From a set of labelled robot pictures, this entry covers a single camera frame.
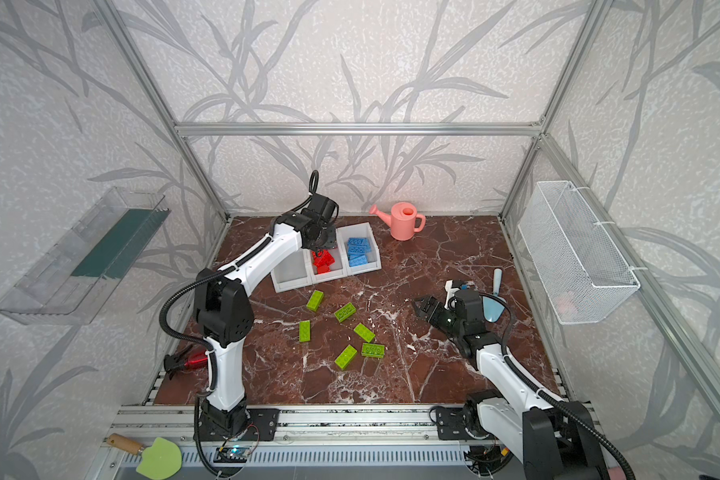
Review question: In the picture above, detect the red cylinder tool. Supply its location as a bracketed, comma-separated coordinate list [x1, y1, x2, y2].
[163, 350, 208, 378]

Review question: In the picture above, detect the light blue trowel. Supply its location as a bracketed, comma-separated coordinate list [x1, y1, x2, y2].
[482, 268, 505, 323]

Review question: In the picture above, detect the blue brick bottom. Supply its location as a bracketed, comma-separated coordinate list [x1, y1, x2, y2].
[349, 255, 369, 268]

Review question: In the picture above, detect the blue brick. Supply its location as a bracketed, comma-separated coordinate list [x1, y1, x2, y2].
[347, 237, 371, 251]
[349, 255, 369, 268]
[347, 248, 368, 259]

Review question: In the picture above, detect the pink watering can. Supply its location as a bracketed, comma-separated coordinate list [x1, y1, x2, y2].
[369, 202, 426, 241]

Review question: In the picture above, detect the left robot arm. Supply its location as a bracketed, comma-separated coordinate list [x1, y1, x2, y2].
[158, 193, 339, 436]

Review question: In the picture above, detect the white wire basket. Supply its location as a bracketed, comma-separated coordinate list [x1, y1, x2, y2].
[519, 180, 641, 325]

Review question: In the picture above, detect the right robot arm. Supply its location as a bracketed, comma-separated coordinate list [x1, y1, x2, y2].
[413, 284, 636, 479]

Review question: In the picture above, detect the clear wall shelf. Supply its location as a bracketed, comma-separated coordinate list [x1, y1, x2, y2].
[0, 187, 170, 326]

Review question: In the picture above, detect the left white bin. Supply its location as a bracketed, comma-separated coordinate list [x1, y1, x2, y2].
[270, 249, 312, 293]

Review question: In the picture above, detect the right white bin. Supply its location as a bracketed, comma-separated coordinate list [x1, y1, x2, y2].
[337, 223, 382, 276]

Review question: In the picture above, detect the white bin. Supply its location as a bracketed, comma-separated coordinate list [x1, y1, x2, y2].
[307, 244, 348, 284]
[337, 223, 382, 276]
[270, 249, 312, 293]

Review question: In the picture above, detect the aluminium front rail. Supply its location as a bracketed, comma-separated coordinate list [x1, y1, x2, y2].
[110, 403, 607, 448]

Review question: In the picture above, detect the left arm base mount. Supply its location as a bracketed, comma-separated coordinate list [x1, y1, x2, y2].
[193, 408, 280, 442]

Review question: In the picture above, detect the middle white bin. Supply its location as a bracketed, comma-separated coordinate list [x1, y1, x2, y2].
[307, 244, 348, 284]

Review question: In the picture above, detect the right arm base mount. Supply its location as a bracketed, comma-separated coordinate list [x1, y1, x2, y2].
[429, 405, 481, 441]

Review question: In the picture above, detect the green toy shovel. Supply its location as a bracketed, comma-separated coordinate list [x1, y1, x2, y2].
[105, 434, 182, 480]

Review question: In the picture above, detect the green brick bottom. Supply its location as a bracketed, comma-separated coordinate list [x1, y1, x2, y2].
[334, 345, 358, 371]

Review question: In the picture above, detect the green brick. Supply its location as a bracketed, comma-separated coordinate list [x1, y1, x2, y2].
[353, 323, 376, 343]
[334, 345, 358, 371]
[361, 343, 385, 359]
[306, 290, 324, 312]
[298, 320, 311, 343]

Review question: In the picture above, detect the green brick studs-down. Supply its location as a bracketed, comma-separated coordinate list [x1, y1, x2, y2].
[334, 302, 357, 323]

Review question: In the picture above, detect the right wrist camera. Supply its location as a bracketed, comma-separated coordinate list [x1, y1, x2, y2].
[445, 280, 474, 298]

